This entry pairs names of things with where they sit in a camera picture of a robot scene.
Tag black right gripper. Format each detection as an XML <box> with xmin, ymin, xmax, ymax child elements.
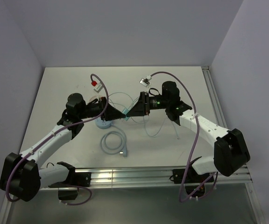
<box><xmin>126</xmin><ymin>91</ymin><xmax>170</xmax><ymax>117</ymax></box>

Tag blue power strip cord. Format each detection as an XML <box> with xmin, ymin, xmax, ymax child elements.
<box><xmin>101</xmin><ymin>127</ymin><xmax>128</xmax><ymax>157</ymax></box>

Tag round blue power strip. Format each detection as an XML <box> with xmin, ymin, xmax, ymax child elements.
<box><xmin>94</xmin><ymin>117</ymin><xmax>113</xmax><ymax>129</ymax></box>

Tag right side aluminium rail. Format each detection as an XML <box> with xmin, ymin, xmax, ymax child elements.
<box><xmin>201</xmin><ymin>66</ymin><xmax>227</xmax><ymax>128</ymax></box>

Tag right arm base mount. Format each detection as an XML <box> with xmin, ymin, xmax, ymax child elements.
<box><xmin>169</xmin><ymin>168</ymin><xmax>211</xmax><ymax>198</ymax></box>

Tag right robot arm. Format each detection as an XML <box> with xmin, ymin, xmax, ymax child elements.
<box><xmin>127</xmin><ymin>81</ymin><xmax>250</xmax><ymax>182</ymax></box>

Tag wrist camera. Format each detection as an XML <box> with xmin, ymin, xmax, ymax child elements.
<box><xmin>91</xmin><ymin>81</ymin><xmax>103</xmax><ymax>93</ymax></box>
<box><xmin>140</xmin><ymin>75</ymin><xmax>152</xmax><ymax>88</ymax></box>

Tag aluminium rail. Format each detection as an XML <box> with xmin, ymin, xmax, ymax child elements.
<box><xmin>201</xmin><ymin>66</ymin><xmax>227</xmax><ymax>128</ymax></box>
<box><xmin>7</xmin><ymin>163</ymin><xmax>253</xmax><ymax>191</ymax></box>

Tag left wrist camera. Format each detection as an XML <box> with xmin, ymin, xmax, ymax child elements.
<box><xmin>91</xmin><ymin>81</ymin><xmax>103</xmax><ymax>93</ymax></box>

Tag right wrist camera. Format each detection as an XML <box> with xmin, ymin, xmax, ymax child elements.
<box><xmin>140</xmin><ymin>75</ymin><xmax>152</xmax><ymax>88</ymax></box>

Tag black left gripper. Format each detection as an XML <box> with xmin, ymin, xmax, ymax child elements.
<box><xmin>78</xmin><ymin>97</ymin><xmax>125</xmax><ymax>122</ymax></box>

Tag teal charger plug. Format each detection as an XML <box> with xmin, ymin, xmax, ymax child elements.
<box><xmin>122</xmin><ymin>108</ymin><xmax>130</xmax><ymax>121</ymax></box>

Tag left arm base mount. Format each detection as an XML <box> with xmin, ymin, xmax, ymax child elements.
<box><xmin>53</xmin><ymin>172</ymin><xmax>92</xmax><ymax>205</ymax></box>

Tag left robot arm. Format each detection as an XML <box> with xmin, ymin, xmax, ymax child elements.
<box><xmin>0</xmin><ymin>93</ymin><xmax>126</xmax><ymax>202</ymax></box>

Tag front aluminium rail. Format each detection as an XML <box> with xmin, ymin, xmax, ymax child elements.
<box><xmin>7</xmin><ymin>163</ymin><xmax>253</xmax><ymax>191</ymax></box>

